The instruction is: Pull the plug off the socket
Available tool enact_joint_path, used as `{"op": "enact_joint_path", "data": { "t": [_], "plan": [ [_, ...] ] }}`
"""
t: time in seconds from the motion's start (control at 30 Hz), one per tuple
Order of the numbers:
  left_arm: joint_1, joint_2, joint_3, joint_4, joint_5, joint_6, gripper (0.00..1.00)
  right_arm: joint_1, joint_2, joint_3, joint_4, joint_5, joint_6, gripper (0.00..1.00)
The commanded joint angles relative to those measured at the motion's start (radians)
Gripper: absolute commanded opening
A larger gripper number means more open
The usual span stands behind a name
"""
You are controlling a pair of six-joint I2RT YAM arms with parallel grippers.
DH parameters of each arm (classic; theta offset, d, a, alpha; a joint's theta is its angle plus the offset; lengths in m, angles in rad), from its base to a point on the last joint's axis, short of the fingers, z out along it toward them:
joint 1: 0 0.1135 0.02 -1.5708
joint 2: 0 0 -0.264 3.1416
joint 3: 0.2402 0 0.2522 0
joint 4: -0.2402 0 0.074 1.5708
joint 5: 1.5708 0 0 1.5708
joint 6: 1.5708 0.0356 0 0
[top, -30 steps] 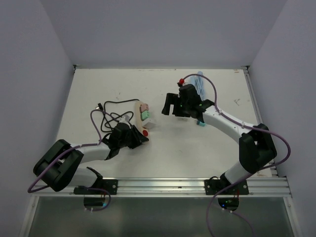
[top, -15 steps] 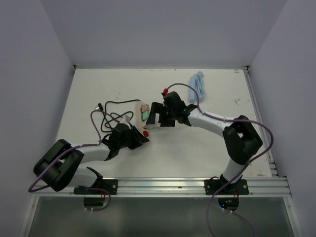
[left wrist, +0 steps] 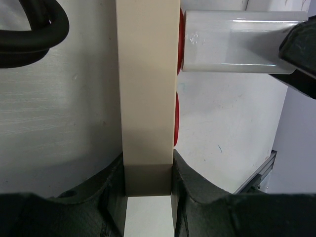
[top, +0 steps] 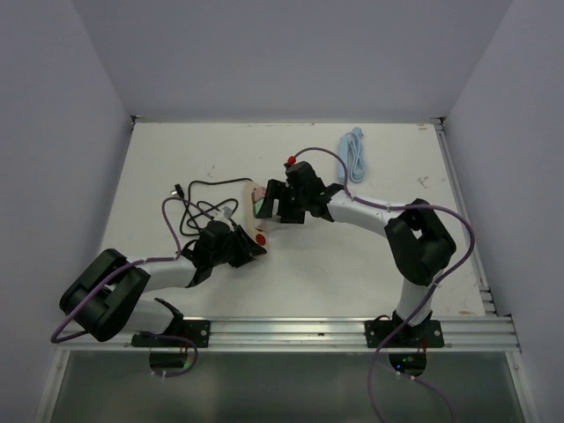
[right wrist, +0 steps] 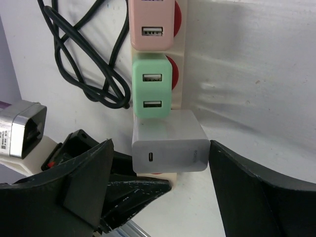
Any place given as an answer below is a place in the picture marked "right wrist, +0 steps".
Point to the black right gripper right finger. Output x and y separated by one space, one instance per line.
256 201

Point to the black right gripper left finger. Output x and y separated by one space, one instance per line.
64 201

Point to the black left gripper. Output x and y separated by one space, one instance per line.
124 197

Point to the white charger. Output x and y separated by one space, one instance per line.
176 143

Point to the beige power strip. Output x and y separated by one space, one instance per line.
176 54

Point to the green plug on beige strip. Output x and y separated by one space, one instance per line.
151 85

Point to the pink charger on beige strip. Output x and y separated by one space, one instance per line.
151 24

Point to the aluminium front rail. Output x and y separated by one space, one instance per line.
131 229

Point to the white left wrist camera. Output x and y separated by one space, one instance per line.
23 146

